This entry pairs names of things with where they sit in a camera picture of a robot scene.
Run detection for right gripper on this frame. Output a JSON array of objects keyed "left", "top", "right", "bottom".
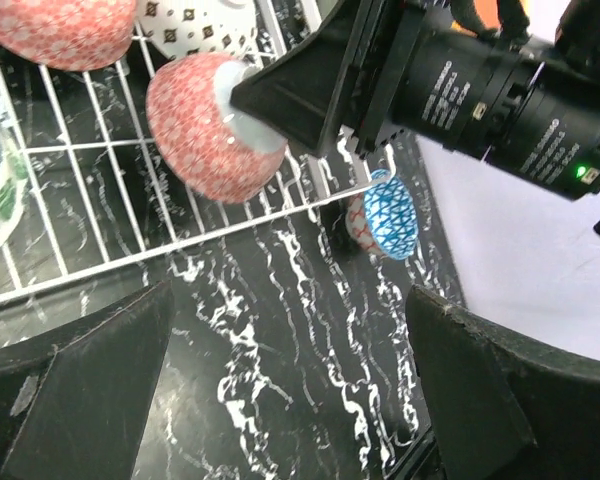
[{"left": 230, "top": 1, "right": 495, "bottom": 157}]

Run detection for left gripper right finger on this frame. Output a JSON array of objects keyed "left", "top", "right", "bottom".
[{"left": 407, "top": 287, "right": 600, "bottom": 479}]

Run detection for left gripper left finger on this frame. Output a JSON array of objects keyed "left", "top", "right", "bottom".
[{"left": 0, "top": 282, "right": 175, "bottom": 480}]

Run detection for red dotted pink bowl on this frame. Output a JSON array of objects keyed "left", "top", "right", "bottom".
[{"left": 146, "top": 52, "right": 287, "bottom": 204}]

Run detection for red lattice blue-inside bowl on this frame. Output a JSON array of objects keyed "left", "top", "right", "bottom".
[{"left": 345, "top": 169, "right": 419, "bottom": 260}]

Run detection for white wire dish rack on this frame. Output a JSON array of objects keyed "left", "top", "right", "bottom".
[{"left": 0, "top": 29, "right": 396, "bottom": 309}]

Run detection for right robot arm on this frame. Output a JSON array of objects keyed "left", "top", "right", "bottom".
[{"left": 231, "top": 1, "right": 600, "bottom": 359}]

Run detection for white diamond pattern bowl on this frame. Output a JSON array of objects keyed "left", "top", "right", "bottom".
[{"left": 136, "top": 0, "right": 258, "bottom": 60}]

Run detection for pink floral bowl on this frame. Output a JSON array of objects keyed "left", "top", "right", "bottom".
[{"left": 0, "top": 0, "right": 136, "bottom": 72}]

